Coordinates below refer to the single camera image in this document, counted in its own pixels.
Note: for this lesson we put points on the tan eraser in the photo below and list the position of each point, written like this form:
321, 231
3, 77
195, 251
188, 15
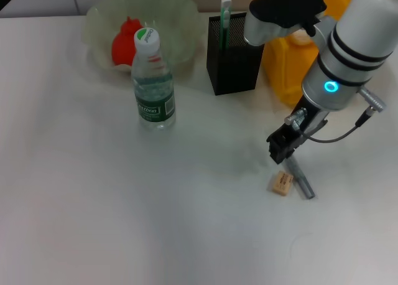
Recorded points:
282, 183

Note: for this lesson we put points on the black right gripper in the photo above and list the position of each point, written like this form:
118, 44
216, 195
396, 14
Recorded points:
306, 120

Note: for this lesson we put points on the green utility knife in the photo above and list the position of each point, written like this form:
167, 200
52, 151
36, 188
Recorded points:
225, 23

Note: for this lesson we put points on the yellow plastic bin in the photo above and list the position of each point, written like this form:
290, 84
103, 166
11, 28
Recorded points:
286, 67

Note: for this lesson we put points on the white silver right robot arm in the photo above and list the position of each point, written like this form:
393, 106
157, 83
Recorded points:
348, 48

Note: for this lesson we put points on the clear green-label water bottle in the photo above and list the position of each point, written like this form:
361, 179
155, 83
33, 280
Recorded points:
154, 89

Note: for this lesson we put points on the orange toy fruit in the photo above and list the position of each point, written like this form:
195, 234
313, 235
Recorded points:
122, 47

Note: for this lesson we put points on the white paper ball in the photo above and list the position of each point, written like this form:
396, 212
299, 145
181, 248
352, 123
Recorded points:
301, 37

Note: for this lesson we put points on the black mesh pen holder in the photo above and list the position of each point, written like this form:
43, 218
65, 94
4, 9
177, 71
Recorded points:
233, 70

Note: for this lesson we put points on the translucent green fruit bowl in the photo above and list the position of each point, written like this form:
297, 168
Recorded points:
174, 26

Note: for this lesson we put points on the grey marker pen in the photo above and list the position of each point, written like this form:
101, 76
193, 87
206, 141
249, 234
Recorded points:
301, 179

